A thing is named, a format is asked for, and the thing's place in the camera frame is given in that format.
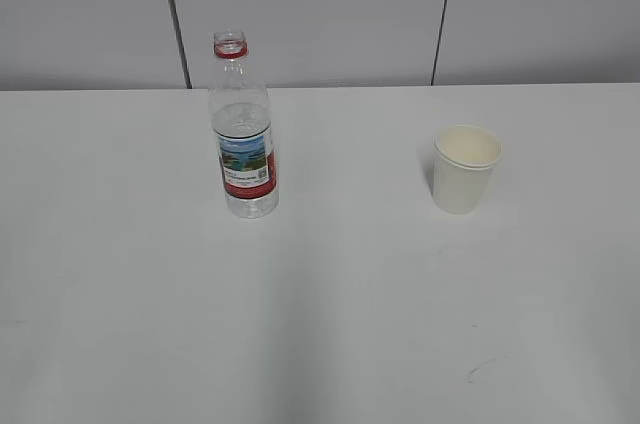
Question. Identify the clear plastic water bottle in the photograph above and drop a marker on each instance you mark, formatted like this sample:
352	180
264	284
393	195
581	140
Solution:
240	118

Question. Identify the white paper cup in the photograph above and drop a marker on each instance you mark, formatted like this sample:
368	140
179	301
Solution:
464	160

